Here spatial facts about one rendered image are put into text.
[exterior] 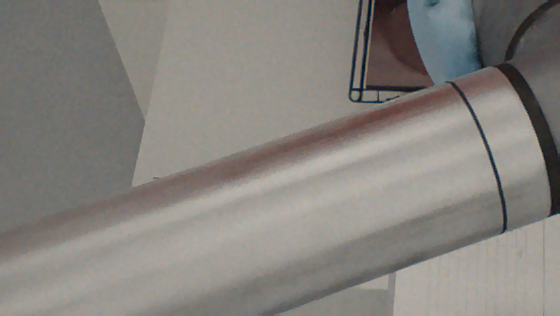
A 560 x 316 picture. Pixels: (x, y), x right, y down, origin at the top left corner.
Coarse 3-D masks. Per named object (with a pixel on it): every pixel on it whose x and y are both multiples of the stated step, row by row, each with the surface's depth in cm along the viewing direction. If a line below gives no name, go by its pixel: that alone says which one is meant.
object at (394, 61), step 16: (384, 0) 126; (400, 0) 126; (384, 16) 125; (400, 16) 125; (384, 32) 124; (400, 32) 124; (384, 48) 123; (400, 48) 123; (416, 48) 122; (368, 64) 122; (384, 64) 122; (400, 64) 122; (416, 64) 121; (368, 80) 121; (384, 80) 121; (400, 80) 120; (416, 80) 120; (432, 80) 120
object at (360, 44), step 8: (360, 0) 126; (368, 0) 126; (360, 8) 125; (368, 8) 125; (360, 16) 125; (368, 16) 125; (368, 24) 124; (360, 32) 123; (368, 32) 124; (360, 40) 123; (368, 40) 124; (360, 48) 122; (352, 56) 122; (360, 56) 122; (352, 64) 122; (360, 64) 121; (352, 72) 121; (360, 72) 121; (352, 80) 121; (360, 80) 121; (352, 88) 120; (352, 96) 120
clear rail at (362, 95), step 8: (360, 88) 120; (368, 88) 120; (376, 88) 120; (384, 88) 120; (360, 96) 120; (368, 96) 120; (376, 96) 119; (384, 96) 119; (392, 96) 119; (400, 96) 119
